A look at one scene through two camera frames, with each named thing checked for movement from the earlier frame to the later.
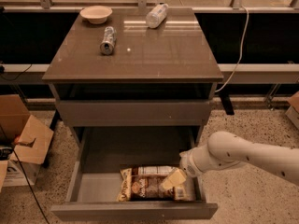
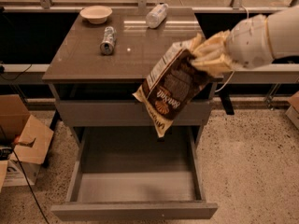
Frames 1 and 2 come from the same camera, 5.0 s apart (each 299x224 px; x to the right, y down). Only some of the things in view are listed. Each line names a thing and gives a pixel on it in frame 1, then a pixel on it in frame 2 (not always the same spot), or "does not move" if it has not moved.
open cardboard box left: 29,138 does not move
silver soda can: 107,43 does not move
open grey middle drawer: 102,153 does not move
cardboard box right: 292,111 does not move
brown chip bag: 144,184 → 173,83
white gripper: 188,164 → 249,42
